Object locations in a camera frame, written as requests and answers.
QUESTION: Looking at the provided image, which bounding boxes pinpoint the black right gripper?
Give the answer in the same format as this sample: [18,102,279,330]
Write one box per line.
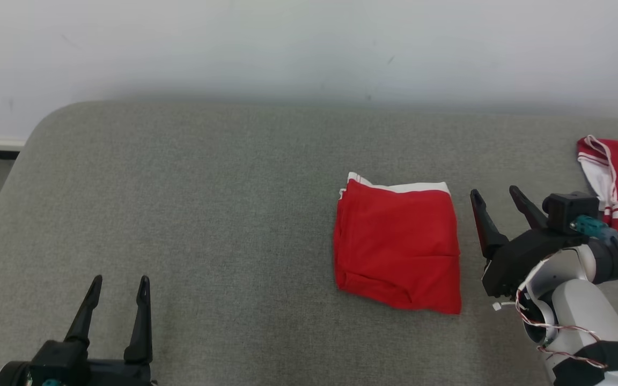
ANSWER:
[469,185,590,299]

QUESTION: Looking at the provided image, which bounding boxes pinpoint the grey fabric sofa seat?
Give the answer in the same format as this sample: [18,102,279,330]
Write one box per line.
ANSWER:
[0,101,618,386]

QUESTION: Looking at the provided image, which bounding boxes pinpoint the red white thin wire bundle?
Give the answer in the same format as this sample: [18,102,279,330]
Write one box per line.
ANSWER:
[492,256,609,372]

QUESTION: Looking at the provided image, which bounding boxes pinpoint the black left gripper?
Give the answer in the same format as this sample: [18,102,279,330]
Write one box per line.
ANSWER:
[0,275,155,386]

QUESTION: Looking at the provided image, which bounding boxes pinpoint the red shorts with white stripe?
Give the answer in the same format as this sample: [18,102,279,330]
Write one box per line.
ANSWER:
[333,172,462,316]

